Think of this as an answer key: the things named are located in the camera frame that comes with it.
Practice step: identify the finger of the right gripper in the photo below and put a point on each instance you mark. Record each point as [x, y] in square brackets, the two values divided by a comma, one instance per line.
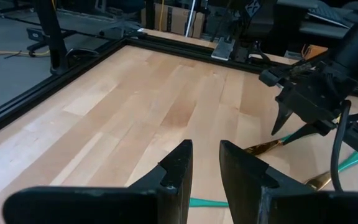
[312, 129]
[281, 116]

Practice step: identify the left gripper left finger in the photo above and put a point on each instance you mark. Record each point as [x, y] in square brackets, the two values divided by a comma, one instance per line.
[172, 174]

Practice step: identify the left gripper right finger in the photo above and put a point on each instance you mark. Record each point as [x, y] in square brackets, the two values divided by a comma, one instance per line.
[244, 180]

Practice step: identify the black workstation desk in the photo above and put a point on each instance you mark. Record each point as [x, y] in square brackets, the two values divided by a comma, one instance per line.
[291, 21]

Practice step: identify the cardboard box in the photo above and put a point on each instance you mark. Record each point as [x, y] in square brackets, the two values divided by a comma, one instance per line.
[176, 20]

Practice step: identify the black floor stand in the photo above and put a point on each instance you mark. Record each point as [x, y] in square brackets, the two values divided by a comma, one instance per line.
[51, 37]

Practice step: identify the silver metal bracket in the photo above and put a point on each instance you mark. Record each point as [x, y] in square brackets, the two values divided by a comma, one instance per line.
[224, 49]

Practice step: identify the black aluminium table frame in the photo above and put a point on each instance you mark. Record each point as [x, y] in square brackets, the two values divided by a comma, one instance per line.
[42, 93]

